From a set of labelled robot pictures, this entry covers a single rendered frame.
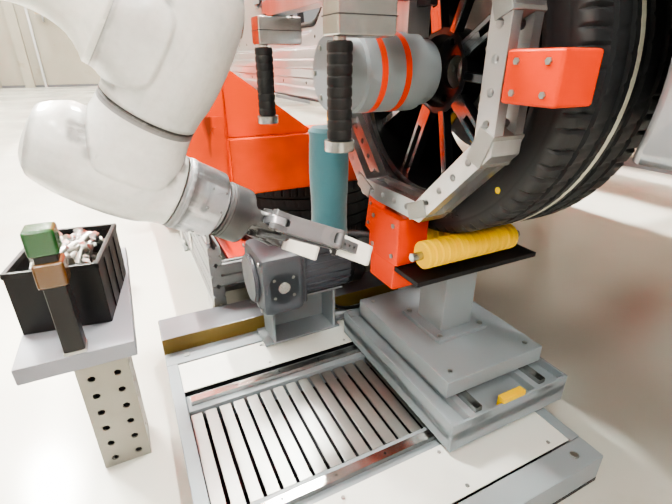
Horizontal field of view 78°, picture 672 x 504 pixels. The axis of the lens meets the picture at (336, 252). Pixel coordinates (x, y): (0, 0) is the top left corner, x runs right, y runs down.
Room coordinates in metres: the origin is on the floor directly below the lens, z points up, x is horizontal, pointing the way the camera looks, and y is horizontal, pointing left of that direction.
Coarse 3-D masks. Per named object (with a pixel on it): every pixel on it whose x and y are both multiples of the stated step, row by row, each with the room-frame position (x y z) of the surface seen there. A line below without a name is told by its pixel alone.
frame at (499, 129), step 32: (512, 0) 0.63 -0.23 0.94; (544, 0) 0.66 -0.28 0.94; (512, 32) 0.63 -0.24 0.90; (480, 96) 0.67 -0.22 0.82; (352, 128) 1.06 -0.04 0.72; (480, 128) 0.65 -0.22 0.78; (512, 128) 0.66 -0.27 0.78; (352, 160) 1.02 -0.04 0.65; (480, 160) 0.65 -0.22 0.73; (384, 192) 0.89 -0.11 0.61; (416, 192) 0.85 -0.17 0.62; (448, 192) 0.71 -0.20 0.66
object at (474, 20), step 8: (480, 0) 1.00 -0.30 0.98; (488, 0) 0.98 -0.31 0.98; (472, 8) 1.02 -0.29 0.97; (480, 8) 1.00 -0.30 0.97; (488, 8) 0.98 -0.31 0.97; (472, 16) 1.02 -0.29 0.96; (480, 16) 1.00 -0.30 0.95; (472, 24) 1.02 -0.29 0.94; (456, 56) 0.99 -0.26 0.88; (456, 64) 0.98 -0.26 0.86; (448, 72) 1.01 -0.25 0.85; (456, 72) 0.98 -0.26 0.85; (448, 80) 1.00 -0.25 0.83; (456, 80) 0.98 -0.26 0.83; (456, 120) 1.03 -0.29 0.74; (456, 128) 1.03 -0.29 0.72; (464, 136) 1.00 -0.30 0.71
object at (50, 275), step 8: (64, 256) 0.56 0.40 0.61; (32, 264) 0.53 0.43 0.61; (40, 264) 0.53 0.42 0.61; (48, 264) 0.53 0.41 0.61; (56, 264) 0.53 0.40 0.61; (64, 264) 0.54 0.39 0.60; (32, 272) 0.52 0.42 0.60; (40, 272) 0.52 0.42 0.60; (48, 272) 0.53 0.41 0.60; (56, 272) 0.53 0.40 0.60; (64, 272) 0.54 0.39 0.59; (40, 280) 0.52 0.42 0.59; (48, 280) 0.53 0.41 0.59; (56, 280) 0.53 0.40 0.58; (64, 280) 0.53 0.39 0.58; (40, 288) 0.52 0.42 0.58; (48, 288) 0.53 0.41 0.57
